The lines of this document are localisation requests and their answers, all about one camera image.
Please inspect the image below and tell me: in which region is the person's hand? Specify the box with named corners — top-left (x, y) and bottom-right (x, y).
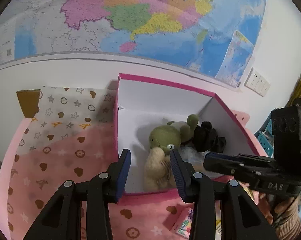
top-left (258, 192), bottom-right (301, 239)

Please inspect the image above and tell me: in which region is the white wall switch panel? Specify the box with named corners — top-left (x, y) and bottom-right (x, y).
top-left (244, 68), bottom-right (270, 97)

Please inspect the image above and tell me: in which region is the green frog plush toy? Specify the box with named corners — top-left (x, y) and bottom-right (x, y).
top-left (149, 114), bottom-right (199, 153)

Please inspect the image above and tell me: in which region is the beige plush toy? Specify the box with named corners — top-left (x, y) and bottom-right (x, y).
top-left (144, 147), bottom-right (176, 192)

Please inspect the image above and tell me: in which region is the pink small snack packet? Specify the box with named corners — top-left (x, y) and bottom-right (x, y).
top-left (171, 207), bottom-right (193, 239)

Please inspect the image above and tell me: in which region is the blue plastic basket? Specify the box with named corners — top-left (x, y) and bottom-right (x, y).
top-left (255, 115), bottom-right (274, 158)

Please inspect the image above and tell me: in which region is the colourful wall map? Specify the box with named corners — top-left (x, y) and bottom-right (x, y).
top-left (0, 0), bottom-right (266, 88)

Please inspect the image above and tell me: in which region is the black soft cloth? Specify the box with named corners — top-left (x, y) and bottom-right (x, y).
top-left (192, 121), bottom-right (226, 153)

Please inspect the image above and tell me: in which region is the pink patterned blanket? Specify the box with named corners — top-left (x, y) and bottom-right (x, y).
top-left (0, 86), bottom-right (261, 240)

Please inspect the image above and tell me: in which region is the pink cardboard storage box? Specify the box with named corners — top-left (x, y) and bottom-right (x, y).
top-left (114, 73), bottom-right (265, 196)

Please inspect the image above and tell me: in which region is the brown paper piece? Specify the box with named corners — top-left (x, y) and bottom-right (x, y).
top-left (16, 89), bottom-right (41, 118)

